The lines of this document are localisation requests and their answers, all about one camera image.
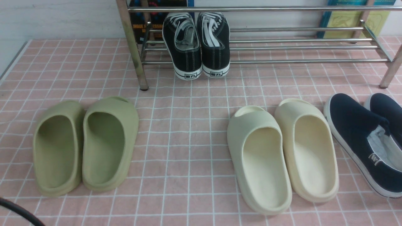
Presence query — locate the black canvas sneaker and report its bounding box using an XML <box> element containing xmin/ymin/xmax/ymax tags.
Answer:
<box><xmin>162</xmin><ymin>12</ymin><xmax>202</xmax><ymax>81</ymax></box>
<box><xmin>196</xmin><ymin>12</ymin><xmax>230</xmax><ymax>78</ymax></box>

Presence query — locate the steel shoe rack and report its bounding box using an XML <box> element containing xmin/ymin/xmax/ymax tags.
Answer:
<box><xmin>116</xmin><ymin>0</ymin><xmax>401</xmax><ymax>91</ymax></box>

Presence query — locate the left navy slip-on shoe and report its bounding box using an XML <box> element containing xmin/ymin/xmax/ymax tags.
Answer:
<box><xmin>323</xmin><ymin>93</ymin><xmax>402</xmax><ymax>198</ymax></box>

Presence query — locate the navy slip-on shoe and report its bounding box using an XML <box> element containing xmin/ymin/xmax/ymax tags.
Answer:
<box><xmin>323</xmin><ymin>93</ymin><xmax>402</xmax><ymax>198</ymax></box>
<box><xmin>364</xmin><ymin>93</ymin><xmax>402</xmax><ymax>145</ymax></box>

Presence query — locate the right navy slip-on shoe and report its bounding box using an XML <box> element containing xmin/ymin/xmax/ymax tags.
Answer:
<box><xmin>364</xmin><ymin>93</ymin><xmax>402</xmax><ymax>145</ymax></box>

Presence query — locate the left cream foam slipper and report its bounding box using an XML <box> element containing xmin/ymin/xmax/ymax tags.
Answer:
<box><xmin>227</xmin><ymin>105</ymin><xmax>292</xmax><ymax>215</ymax></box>

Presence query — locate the cream foam slipper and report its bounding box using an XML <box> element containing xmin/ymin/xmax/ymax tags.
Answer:
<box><xmin>274</xmin><ymin>98</ymin><xmax>339</xmax><ymax>203</ymax></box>
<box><xmin>227</xmin><ymin>105</ymin><xmax>292</xmax><ymax>215</ymax></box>

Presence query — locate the right green foam slipper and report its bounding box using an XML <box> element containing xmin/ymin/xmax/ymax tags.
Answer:
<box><xmin>82</xmin><ymin>96</ymin><xmax>139</xmax><ymax>192</ymax></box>

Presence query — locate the green foam slipper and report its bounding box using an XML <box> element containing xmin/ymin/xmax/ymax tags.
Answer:
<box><xmin>82</xmin><ymin>96</ymin><xmax>139</xmax><ymax>192</ymax></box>
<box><xmin>33</xmin><ymin>100</ymin><xmax>85</xmax><ymax>196</ymax></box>

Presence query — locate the black image processing book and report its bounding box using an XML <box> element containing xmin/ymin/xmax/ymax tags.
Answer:
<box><xmin>130</xmin><ymin>0</ymin><xmax>195</xmax><ymax>44</ymax></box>

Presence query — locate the right cream foam slipper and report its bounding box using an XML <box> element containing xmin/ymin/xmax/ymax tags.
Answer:
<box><xmin>274</xmin><ymin>98</ymin><xmax>339</xmax><ymax>203</ymax></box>

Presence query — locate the left green foam slipper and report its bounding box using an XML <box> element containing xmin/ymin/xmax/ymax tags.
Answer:
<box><xmin>33</xmin><ymin>100</ymin><xmax>85</xmax><ymax>196</ymax></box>

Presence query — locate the teal yellow book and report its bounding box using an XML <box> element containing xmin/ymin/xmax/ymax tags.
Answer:
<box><xmin>316</xmin><ymin>0</ymin><xmax>390</xmax><ymax>39</ymax></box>

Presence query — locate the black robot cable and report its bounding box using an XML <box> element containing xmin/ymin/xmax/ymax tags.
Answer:
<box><xmin>0</xmin><ymin>197</ymin><xmax>46</xmax><ymax>226</ymax></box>

